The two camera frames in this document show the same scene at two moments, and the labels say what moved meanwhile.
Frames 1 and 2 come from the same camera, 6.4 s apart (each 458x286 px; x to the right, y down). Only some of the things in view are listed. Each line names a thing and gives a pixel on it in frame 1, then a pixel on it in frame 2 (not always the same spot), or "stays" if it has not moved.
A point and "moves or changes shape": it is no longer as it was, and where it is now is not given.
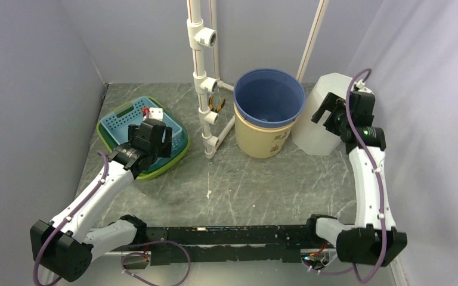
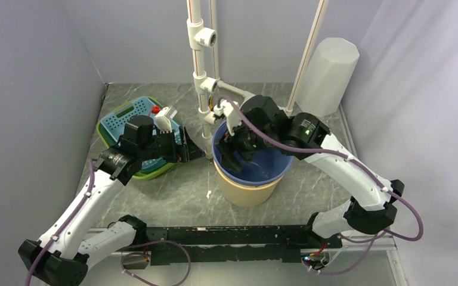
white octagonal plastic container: x=314 y=138 moves or changes shape
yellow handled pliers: x=216 y=110 stays
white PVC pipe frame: x=199 y=36 stays
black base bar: x=269 y=243 stays
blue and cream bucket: x=266 y=101 → x=260 y=174
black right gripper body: x=337 y=117 → x=248 y=141
